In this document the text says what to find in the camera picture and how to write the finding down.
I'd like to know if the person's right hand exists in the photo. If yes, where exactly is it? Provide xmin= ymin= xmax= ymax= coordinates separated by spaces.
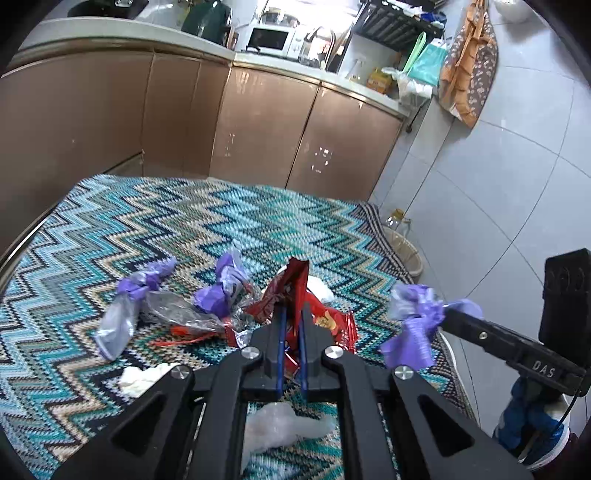
xmin=493 ymin=378 xmax=571 ymax=468

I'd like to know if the clear bottle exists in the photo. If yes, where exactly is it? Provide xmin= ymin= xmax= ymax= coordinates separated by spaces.
xmin=344 ymin=58 xmax=368 ymax=84

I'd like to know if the clear wrapper with red ends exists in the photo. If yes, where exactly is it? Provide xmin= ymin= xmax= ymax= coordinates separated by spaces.
xmin=139 ymin=291 xmax=241 ymax=347

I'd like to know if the silver foil wrapper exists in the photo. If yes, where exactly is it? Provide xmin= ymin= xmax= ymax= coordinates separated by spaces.
xmin=224 ymin=307 xmax=257 ymax=349

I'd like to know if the beige bucket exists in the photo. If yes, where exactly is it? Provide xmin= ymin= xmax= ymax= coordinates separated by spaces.
xmin=381 ymin=225 xmax=423 ymax=283

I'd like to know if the red printed snack packet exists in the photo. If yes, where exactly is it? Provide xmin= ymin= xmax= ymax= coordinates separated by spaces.
xmin=284 ymin=295 xmax=358 ymax=374

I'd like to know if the purple and clear plastic bag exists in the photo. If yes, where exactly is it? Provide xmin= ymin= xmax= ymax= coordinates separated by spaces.
xmin=95 ymin=257 xmax=178 ymax=361

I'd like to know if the zigzag patterned tablecloth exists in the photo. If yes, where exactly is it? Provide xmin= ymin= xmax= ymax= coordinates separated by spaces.
xmin=0 ymin=174 xmax=478 ymax=480

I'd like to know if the black cable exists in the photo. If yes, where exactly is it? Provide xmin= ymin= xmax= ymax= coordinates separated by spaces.
xmin=556 ymin=391 xmax=580 ymax=446

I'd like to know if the brown kitchen cabinet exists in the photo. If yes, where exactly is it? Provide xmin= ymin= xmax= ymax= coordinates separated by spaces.
xmin=0 ymin=48 xmax=407 ymax=259

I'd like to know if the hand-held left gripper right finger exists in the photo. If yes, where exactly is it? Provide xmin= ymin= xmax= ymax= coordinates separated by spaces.
xmin=295 ymin=308 xmax=534 ymax=480

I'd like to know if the crumpled purple plastic wrapper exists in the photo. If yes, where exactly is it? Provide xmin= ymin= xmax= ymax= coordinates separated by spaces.
xmin=193 ymin=249 xmax=252 ymax=319

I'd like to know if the cooking oil bottle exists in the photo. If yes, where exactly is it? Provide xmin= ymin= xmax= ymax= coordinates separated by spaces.
xmin=385 ymin=209 xmax=413 ymax=232

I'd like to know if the green kitchen appliance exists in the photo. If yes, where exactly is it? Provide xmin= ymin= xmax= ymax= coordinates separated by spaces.
xmin=181 ymin=0 xmax=232 ymax=47

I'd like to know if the orange floral apron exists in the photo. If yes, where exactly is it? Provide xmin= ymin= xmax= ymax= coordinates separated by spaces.
xmin=438 ymin=0 xmax=499 ymax=129

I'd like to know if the purple plastic wrapper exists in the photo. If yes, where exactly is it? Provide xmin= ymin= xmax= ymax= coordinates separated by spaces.
xmin=379 ymin=284 xmax=483 ymax=370
xmin=193 ymin=249 xmax=252 ymax=319

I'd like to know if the teal bag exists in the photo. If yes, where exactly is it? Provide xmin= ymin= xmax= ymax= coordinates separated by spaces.
xmin=402 ymin=32 xmax=448 ymax=88

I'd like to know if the black frying pan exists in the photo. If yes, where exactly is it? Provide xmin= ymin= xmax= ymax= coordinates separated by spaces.
xmin=67 ymin=0 xmax=151 ymax=20

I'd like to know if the white kitchen countertop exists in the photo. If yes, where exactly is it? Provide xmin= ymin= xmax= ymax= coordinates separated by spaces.
xmin=4 ymin=16 xmax=409 ymax=118

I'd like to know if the black wall rack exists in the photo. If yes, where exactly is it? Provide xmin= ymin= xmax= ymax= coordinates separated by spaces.
xmin=353 ymin=0 xmax=446 ymax=51

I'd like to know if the yellow packet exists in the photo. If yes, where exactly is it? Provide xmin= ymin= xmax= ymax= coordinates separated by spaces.
xmin=367 ymin=68 xmax=393 ymax=93

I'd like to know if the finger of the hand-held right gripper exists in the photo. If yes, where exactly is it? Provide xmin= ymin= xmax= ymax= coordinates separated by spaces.
xmin=442 ymin=307 xmax=528 ymax=364

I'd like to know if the red foil snack packet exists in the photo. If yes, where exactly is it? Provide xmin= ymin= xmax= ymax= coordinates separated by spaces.
xmin=244 ymin=258 xmax=311 ymax=333

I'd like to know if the white microwave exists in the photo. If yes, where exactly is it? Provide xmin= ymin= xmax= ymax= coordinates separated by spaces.
xmin=245 ymin=25 xmax=301 ymax=58

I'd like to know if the white plastic bag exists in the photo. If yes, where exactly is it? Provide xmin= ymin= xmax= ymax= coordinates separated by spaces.
xmin=382 ymin=67 xmax=434 ymax=108

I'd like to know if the metal pot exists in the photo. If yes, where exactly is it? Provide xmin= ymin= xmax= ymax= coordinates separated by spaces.
xmin=261 ymin=9 xmax=298 ymax=28

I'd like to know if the white crumpled tissue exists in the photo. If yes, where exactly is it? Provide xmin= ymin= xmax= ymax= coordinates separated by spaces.
xmin=305 ymin=275 xmax=334 ymax=303
xmin=119 ymin=362 xmax=182 ymax=398

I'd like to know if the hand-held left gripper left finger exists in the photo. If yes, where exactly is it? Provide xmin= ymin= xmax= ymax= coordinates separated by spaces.
xmin=53 ymin=306 xmax=287 ymax=480

